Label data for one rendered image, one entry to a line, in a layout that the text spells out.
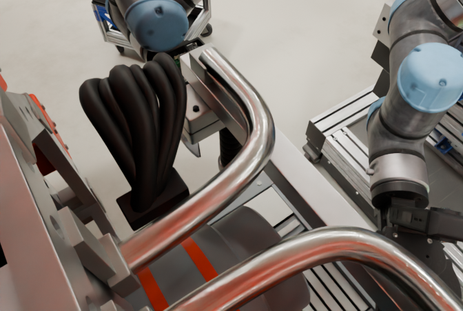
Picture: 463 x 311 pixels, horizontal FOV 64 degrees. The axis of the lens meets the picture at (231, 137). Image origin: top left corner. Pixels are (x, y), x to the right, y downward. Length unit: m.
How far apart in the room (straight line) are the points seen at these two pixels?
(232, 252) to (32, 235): 0.22
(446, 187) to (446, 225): 0.94
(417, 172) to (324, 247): 0.29
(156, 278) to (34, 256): 0.21
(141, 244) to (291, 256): 0.11
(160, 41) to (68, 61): 1.50
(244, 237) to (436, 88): 0.28
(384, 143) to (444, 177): 0.84
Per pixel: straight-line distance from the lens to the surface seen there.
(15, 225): 0.19
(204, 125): 0.43
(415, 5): 0.60
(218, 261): 0.37
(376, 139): 0.58
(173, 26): 0.51
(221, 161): 0.58
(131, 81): 0.32
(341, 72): 1.86
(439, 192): 1.35
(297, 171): 0.34
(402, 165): 0.54
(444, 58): 0.51
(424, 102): 0.50
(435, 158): 1.42
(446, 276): 0.51
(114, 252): 0.28
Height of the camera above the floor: 1.27
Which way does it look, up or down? 56 degrees down
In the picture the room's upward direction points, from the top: straight up
